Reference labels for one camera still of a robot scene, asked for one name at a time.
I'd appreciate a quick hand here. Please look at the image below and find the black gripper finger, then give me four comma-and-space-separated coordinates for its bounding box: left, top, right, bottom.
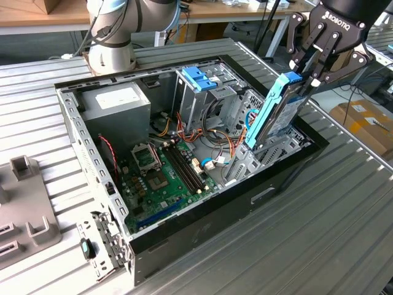
286, 12, 327, 75
302, 29, 378, 103

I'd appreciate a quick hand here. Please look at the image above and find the hard disk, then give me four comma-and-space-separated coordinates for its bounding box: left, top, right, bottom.
244, 71, 311, 152

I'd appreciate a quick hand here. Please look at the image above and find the blue data wire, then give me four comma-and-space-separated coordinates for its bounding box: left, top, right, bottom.
201, 108, 258, 169

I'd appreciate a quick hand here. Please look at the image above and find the grey metal disk bay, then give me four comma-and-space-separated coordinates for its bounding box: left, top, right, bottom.
221, 121, 309, 187

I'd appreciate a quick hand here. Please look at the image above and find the black tripod stand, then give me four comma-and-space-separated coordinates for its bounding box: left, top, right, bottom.
254, 0, 282, 62

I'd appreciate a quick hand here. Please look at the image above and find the black office chair base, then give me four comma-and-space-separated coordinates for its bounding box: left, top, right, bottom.
232, 21, 255, 35

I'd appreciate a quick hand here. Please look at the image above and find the cardboard box with white label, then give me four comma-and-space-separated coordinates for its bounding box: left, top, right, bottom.
329, 98, 393, 160

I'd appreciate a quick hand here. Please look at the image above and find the wooden top desk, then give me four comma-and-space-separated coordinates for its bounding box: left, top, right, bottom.
179, 0, 320, 25
0, 0, 93, 35

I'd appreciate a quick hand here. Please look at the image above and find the brown cardboard box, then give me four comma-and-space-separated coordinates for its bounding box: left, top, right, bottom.
32, 0, 90, 15
184, 23, 230, 44

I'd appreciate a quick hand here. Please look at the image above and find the grey metal drive cage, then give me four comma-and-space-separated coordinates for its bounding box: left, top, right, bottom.
171, 60, 248, 136

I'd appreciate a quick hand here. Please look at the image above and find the cream board connector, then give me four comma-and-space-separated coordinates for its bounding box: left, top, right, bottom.
190, 157, 204, 176

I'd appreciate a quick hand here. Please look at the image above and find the black RAM slot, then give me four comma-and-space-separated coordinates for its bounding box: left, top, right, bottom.
173, 141, 208, 190
166, 144, 201, 194
169, 143, 204, 192
161, 146, 197, 195

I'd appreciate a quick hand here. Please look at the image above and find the metal socket cover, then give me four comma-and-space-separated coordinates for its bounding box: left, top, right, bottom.
131, 143, 163, 173

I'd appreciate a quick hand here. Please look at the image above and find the open black PC case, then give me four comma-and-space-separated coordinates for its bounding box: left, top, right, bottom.
54, 54, 330, 287

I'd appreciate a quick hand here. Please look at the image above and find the green motherboard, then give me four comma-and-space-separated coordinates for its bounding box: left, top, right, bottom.
118, 140, 220, 235

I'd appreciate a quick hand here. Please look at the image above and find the grey power supply unit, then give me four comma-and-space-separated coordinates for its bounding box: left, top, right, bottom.
78, 81, 152, 154

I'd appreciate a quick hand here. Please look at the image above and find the blue expansion slot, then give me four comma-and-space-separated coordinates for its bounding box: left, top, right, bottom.
136, 198, 185, 229

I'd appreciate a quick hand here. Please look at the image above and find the grey parts rack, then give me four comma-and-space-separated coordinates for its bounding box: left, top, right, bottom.
0, 155, 64, 271

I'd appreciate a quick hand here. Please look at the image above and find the blue plastic bay bracket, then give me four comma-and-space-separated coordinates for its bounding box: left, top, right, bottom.
181, 66, 220, 92

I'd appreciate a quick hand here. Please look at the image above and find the yellow orange wire bundle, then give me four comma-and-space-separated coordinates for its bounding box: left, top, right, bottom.
152, 112, 173, 138

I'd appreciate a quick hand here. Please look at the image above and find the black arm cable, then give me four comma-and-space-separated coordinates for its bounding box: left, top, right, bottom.
60, 0, 130, 61

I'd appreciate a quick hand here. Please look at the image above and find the red black twisted wire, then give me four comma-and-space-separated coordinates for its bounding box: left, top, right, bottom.
97, 133, 120, 182

